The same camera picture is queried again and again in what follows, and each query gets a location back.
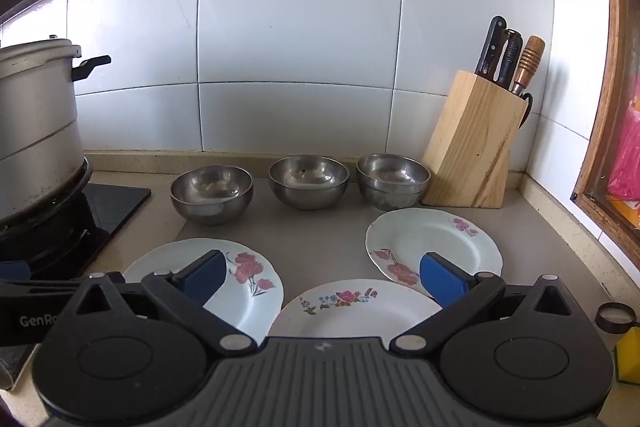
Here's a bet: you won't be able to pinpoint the orange packet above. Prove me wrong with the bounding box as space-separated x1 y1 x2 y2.
607 197 640 229

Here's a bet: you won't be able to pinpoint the black glass gas stove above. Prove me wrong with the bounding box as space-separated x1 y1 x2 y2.
0 157 152 282

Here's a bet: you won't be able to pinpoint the stainless steel bowl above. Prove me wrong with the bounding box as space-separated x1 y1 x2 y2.
356 154 432 212
170 165 254 227
268 155 350 211

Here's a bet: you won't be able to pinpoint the pink plastic bag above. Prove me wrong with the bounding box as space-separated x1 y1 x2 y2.
607 99 640 202

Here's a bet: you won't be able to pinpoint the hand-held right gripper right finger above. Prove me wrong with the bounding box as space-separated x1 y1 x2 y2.
389 251 584 355

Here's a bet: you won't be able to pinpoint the wooden framed glass cabinet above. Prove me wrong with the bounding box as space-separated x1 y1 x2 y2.
571 0 640 273

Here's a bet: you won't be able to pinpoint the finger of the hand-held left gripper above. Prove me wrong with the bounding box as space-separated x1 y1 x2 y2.
0 260 32 282

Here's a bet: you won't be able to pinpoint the wooden knife handle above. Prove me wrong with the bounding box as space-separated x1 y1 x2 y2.
510 36 546 96

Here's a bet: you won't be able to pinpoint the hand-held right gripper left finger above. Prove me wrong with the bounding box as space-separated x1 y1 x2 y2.
65 250 258 356

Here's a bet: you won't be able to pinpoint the white plate two pink flowers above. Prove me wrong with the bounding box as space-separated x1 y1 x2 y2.
365 208 503 299

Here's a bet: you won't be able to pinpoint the black ribbed handle knife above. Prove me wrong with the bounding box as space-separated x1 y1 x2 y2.
495 28 524 90

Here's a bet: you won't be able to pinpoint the yellow sponge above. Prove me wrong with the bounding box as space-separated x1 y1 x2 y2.
615 327 640 383

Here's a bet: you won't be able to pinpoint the wooden knife block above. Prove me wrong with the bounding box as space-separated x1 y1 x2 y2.
421 70 532 209

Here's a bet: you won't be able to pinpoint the white plate large pink flower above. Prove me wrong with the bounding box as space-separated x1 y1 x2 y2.
122 238 284 343

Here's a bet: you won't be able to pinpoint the black handle scissors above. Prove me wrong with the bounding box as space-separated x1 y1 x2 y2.
517 92 535 130

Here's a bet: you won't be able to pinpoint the large aluminium pot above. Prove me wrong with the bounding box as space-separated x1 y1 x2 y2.
0 35 112 224

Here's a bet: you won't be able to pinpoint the white plate small mixed flowers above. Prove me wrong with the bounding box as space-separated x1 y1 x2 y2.
267 279 444 339

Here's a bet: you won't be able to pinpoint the black knife handles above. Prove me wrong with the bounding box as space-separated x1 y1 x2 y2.
474 16 509 80

